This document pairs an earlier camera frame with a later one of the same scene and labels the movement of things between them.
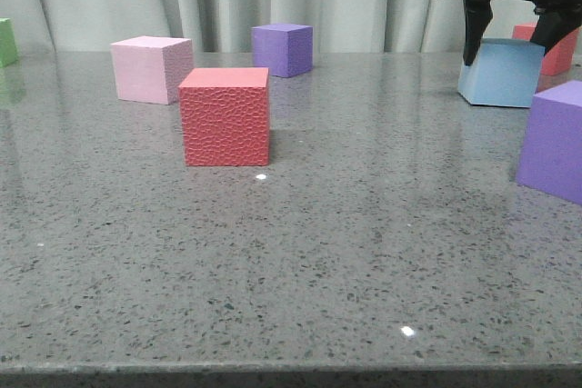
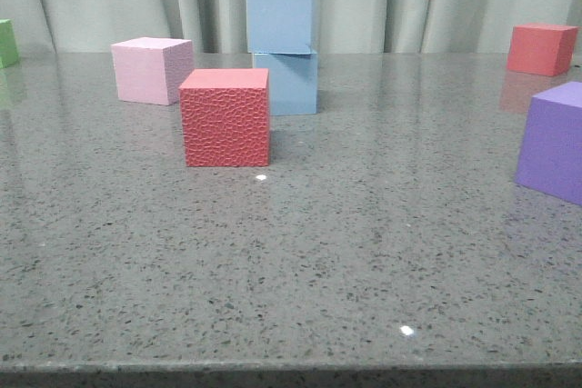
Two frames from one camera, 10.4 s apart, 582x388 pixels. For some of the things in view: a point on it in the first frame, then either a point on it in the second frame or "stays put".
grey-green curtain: (356, 2) stays put
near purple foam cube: (550, 156) stays put
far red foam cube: (556, 59) stays put
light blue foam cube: (503, 73) -> (282, 17)
